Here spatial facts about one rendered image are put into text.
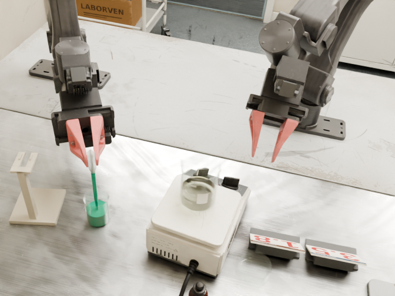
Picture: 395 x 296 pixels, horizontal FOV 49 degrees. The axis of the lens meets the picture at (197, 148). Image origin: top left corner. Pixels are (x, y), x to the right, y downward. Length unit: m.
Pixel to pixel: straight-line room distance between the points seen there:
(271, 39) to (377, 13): 2.39
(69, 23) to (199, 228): 0.44
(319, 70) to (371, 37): 2.21
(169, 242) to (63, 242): 0.19
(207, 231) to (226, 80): 0.58
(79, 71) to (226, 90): 0.52
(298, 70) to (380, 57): 2.55
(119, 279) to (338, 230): 0.41
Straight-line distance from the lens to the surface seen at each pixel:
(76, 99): 0.76
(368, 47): 3.18
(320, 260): 0.77
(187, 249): 0.69
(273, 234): 0.80
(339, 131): 1.06
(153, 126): 0.99
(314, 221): 0.85
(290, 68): 0.68
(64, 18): 0.84
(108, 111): 0.74
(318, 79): 0.95
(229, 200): 0.72
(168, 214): 0.69
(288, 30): 0.71
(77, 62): 0.72
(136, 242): 0.77
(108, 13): 2.95
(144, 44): 1.30
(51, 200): 0.84
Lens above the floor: 1.52
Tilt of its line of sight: 42 degrees down
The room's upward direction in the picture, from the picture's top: 6 degrees clockwise
